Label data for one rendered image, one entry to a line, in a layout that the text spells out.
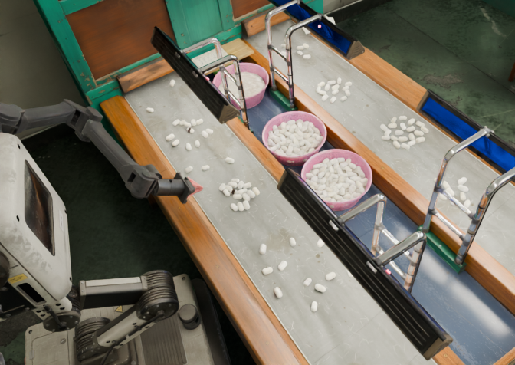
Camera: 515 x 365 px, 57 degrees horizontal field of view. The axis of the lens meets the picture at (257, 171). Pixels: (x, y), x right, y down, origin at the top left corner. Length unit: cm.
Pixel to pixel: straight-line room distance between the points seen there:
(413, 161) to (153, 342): 120
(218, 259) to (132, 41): 113
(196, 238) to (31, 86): 186
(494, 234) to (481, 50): 221
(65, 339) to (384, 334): 118
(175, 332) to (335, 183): 82
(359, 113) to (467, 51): 181
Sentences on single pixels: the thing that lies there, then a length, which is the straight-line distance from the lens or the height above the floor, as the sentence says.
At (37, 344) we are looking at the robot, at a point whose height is 47.
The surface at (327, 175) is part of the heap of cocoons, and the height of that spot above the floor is 74.
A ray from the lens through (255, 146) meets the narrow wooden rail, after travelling 195.
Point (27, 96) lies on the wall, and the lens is 330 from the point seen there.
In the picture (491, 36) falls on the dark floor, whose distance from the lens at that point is 399.
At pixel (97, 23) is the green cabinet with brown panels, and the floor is 112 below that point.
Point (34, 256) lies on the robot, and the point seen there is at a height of 133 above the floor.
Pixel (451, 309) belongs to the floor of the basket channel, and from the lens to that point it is 170.
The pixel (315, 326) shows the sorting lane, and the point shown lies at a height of 74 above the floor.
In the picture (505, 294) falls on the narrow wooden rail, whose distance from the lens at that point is 170.
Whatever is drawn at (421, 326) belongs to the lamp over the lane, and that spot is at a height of 110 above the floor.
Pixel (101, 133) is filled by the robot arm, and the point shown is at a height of 107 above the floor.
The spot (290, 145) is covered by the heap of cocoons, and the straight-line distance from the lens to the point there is 198.
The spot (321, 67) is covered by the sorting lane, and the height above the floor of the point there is 74.
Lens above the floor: 218
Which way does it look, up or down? 49 degrees down
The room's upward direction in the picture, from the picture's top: 9 degrees counter-clockwise
